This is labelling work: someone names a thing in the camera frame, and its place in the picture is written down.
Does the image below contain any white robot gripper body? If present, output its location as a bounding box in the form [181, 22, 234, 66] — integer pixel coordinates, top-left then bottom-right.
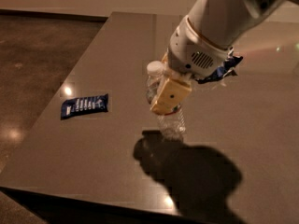
[167, 16, 229, 79]

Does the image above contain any clear plastic water bottle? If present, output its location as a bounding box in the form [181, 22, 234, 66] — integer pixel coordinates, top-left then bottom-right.
[146, 61, 186, 141]

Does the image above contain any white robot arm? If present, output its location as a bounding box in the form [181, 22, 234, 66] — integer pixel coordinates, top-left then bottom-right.
[150, 0, 299, 115]

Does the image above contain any crumpled blue chip bag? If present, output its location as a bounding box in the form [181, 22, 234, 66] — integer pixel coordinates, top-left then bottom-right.
[197, 55, 243, 84]

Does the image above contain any small blue snack packet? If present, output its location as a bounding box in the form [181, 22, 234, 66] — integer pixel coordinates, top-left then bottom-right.
[61, 94, 109, 119]

